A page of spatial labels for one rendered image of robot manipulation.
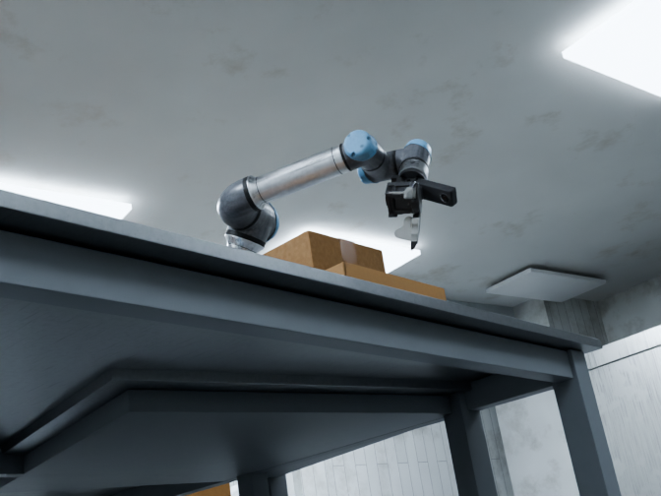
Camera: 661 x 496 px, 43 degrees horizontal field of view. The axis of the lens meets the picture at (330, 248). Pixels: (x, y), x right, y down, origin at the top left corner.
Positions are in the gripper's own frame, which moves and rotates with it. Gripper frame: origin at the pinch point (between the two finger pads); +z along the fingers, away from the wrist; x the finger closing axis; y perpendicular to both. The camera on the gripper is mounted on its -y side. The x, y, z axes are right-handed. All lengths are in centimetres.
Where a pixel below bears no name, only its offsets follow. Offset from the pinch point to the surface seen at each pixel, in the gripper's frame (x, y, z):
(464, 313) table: 20, -17, 54
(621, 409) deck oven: -492, -95, -396
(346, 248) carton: 7.2, 11.3, 18.3
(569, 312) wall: -524, -55, -567
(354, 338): 32, -3, 73
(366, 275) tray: 35, -4, 62
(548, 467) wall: -616, -29, -425
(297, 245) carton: 12.8, 20.0, 24.4
